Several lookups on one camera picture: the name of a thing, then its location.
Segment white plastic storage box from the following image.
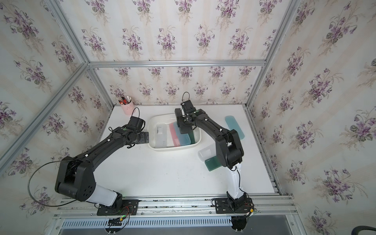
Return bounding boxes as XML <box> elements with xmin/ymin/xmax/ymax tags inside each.
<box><xmin>147</xmin><ymin>114</ymin><xmax>202</xmax><ymax>152</ymax></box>

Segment light teal pencil case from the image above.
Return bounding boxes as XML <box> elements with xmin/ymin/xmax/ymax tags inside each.
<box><xmin>225</xmin><ymin>116</ymin><xmax>245</xmax><ymax>140</ymax></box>
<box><xmin>173</xmin><ymin>122</ymin><xmax>191</xmax><ymax>146</ymax></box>

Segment pink pencil case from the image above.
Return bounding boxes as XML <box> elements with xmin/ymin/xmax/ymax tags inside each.
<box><xmin>169</xmin><ymin>123</ymin><xmax>181</xmax><ymax>147</ymax></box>

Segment dark green pencil case front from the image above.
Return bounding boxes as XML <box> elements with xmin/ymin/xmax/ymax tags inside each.
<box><xmin>204</xmin><ymin>156</ymin><xmax>222</xmax><ymax>172</ymax></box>

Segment dark green pencil case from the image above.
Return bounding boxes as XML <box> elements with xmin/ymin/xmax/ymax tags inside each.
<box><xmin>204</xmin><ymin>156</ymin><xmax>222</xmax><ymax>172</ymax></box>
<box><xmin>188</xmin><ymin>131</ymin><xmax>196</xmax><ymax>145</ymax></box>

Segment black pencil case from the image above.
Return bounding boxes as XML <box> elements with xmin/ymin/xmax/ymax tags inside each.
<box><xmin>174</xmin><ymin>108</ymin><xmax>192</xmax><ymax>134</ymax></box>

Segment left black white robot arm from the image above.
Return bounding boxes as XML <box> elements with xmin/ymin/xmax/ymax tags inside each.
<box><xmin>55</xmin><ymin>124</ymin><xmax>149</xmax><ymax>210</ymax></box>

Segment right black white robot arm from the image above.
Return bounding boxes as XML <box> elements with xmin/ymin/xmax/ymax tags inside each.
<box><xmin>174</xmin><ymin>100</ymin><xmax>250</xmax><ymax>211</ymax></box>

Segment clear pencil case front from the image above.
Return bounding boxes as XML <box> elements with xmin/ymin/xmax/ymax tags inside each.
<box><xmin>198</xmin><ymin>144</ymin><xmax>216</xmax><ymax>162</ymax></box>

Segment pink pen holder cup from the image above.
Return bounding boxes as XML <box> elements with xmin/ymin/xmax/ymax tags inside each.
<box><xmin>120</xmin><ymin>101</ymin><xmax>135</xmax><ymax>116</ymax></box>

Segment pens in cup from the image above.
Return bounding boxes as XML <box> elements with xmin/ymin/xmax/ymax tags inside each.
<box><xmin>118</xmin><ymin>96</ymin><xmax>132</xmax><ymax>105</ymax></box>

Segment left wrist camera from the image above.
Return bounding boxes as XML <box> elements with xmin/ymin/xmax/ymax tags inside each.
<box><xmin>128</xmin><ymin>116</ymin><xmax>146</xmax><ymax>132</ymax></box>

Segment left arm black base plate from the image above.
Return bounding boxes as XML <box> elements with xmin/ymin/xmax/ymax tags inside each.
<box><xmin>97</xmin><ymin>199</ymin><xmax>139</xmax><ymax>216</ymax></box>

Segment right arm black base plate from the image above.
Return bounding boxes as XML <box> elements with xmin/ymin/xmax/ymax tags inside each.
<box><xmin>212</xmin><ymin>197</ymin><xmax>255</xmax><ymax>215</ymax></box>

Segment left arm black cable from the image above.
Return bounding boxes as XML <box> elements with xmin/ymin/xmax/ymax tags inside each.
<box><xmin>27</xmin><ymin>160</ymin><xmax>77</xmax><ymax>208</ymax></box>

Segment aluminium front rail frame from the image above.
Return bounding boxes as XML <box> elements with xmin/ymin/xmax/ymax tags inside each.
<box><xmin>45</xmin><ymin>194</ymin><xmax>307</xmax><ymax>235</ymax></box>

